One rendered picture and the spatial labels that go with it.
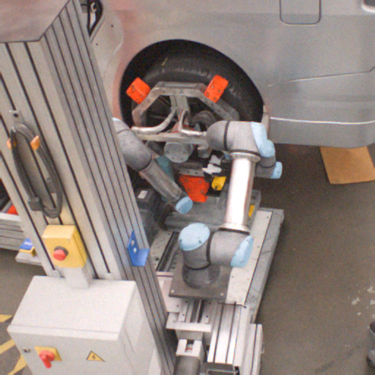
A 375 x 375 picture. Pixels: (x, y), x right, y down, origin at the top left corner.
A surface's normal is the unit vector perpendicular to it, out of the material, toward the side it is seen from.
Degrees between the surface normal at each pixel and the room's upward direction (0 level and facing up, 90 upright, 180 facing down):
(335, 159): 1
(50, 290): 0
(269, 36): 90
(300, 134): 90
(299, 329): 0
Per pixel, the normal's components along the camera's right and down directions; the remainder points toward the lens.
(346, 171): -0.14, -0.76
